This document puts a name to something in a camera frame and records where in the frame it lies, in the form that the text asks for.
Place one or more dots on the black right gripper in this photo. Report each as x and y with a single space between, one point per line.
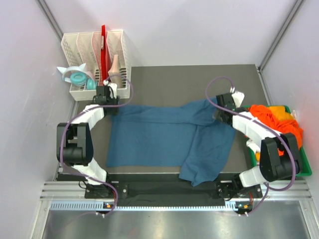
218 113

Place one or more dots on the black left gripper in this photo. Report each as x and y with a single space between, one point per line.
115 100

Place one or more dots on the blue t shirt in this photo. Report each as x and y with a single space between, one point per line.
187 137

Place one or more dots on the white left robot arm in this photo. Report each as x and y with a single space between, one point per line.
74 145

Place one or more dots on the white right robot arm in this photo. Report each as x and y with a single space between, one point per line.
279 152

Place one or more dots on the beige book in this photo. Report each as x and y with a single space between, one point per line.
114 72

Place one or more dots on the red folder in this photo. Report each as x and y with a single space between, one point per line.
104 58

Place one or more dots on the teal cat ear headphones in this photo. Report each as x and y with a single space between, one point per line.
78 76

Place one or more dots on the orange t shirt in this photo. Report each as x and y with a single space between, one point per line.
279 119

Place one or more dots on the white t shirt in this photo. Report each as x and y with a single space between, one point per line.
253 146

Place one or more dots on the green plastic basket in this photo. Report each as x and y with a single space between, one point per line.
281 119

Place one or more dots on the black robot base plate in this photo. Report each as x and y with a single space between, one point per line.
168 190

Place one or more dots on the aluminium frame post left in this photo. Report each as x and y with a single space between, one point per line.
44 7

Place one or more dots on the aluminium frame post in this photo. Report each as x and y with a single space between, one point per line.
297 5
44 7

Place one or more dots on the aluminium frame post right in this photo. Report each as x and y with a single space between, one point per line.
297 5

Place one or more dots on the grey slotted cable duct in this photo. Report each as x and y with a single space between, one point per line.
105 206

